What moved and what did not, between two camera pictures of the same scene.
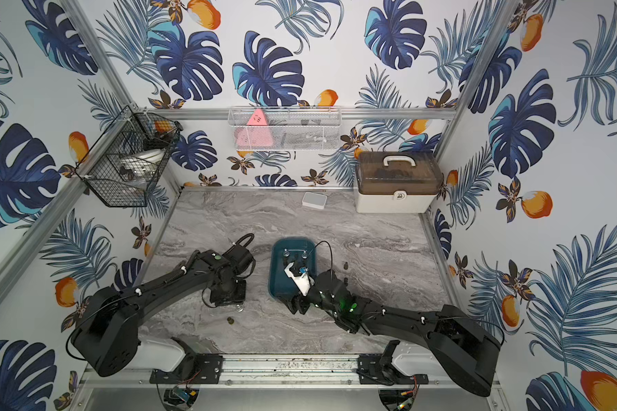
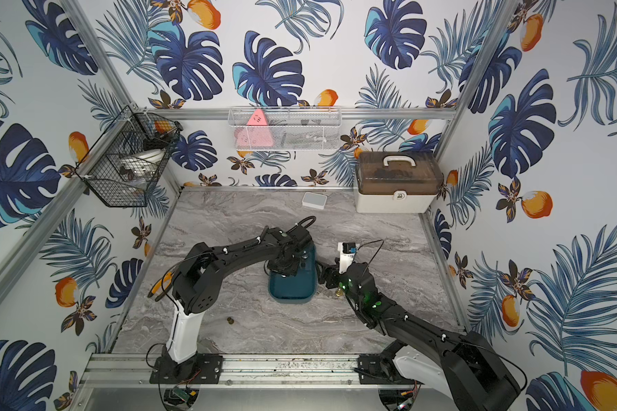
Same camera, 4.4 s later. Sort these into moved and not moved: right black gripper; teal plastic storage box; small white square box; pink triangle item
Moved: right black gripper
Not moved: teal plastic storage box; small white square box; pink triangle item
